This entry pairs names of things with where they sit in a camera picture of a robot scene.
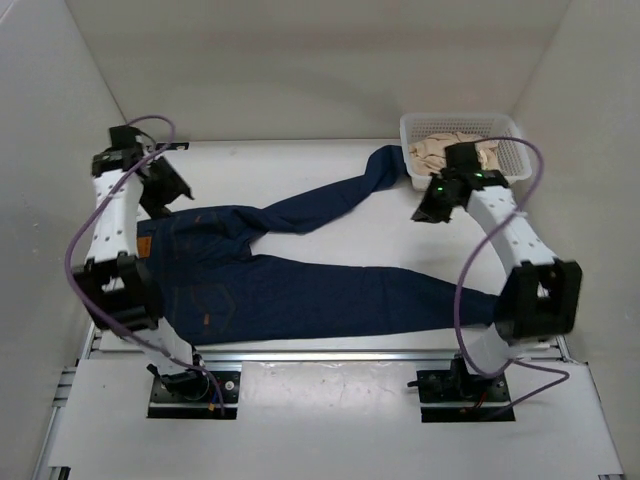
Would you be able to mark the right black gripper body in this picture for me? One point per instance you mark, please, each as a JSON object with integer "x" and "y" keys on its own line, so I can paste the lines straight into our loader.
{"x": 439, "y": 191}

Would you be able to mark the aluminium rail frame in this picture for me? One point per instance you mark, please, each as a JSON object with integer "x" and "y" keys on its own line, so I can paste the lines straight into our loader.
{"x": 327, "y": 409}

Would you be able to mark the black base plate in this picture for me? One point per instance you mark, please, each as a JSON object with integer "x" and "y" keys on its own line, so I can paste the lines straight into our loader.
{"x": 203, "y": 403}
{"x": 475, "y": 400}

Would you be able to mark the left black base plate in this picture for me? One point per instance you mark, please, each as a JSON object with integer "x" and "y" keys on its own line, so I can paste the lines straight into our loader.
{"x": 203, "y": 403}

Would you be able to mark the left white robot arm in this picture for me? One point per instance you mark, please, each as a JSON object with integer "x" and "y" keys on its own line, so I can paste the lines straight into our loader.
{"x": 117, "y": 288}

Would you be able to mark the beige crumpled garment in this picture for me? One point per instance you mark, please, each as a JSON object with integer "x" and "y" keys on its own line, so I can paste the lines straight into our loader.
{"x": 428, "y": 155}

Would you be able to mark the white plastic basket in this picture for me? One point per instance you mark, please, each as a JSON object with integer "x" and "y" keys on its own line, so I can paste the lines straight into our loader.
{"x": 513, "y": 158}

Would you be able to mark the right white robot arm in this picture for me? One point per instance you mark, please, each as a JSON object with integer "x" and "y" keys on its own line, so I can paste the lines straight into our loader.
{"x": 540, "y": 297}

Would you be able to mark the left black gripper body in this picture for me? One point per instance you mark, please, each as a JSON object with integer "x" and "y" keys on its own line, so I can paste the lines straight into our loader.
{"x": 156, "y": 187}

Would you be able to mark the dark blue denim trousers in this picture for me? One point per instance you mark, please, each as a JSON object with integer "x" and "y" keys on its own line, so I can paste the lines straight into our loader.
{"x": 216, "y": 290}

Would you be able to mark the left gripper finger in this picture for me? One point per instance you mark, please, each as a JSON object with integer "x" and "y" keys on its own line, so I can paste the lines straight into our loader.
{"x": 173, "y": 185}
{"x": 156, "y": 208}

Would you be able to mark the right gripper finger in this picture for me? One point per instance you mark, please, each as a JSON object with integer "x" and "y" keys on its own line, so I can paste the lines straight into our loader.
{"x": 428, "y": 211}
{"x": 443, "y": 213}

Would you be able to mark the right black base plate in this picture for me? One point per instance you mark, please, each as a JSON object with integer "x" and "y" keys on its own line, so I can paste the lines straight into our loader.
{"x": 475, "y": 400}

